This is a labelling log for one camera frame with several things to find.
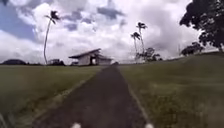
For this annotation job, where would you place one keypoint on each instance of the white building with dark roof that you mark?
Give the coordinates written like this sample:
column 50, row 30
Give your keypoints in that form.
column 90, row 57

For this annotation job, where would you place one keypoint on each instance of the dark asphalt path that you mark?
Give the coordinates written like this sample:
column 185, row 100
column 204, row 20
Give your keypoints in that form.
column 100, row 100

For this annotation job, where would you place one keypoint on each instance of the small dark tree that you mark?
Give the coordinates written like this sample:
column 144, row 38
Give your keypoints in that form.
column 149, row 54

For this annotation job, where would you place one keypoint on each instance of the pair of palm trees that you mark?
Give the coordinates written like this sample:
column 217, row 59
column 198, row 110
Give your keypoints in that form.
column 140, row 36

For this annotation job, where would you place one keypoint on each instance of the robot's own part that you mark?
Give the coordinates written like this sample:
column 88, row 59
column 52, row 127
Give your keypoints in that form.
column 149, row 126
column 76, row 125

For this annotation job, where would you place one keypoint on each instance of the tall thin palm tree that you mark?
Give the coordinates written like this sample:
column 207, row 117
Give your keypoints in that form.
column 46, row 36

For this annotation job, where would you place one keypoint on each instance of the green grass field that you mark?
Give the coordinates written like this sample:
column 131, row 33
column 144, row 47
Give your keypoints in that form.
column 30, row 83
column 180, row 90

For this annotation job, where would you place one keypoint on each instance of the low dark tree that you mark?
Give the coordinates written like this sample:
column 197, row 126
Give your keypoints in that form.
column 191, row 49

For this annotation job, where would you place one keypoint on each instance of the large dark leafy tree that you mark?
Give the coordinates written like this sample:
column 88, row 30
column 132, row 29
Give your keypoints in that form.
column 206, row 20

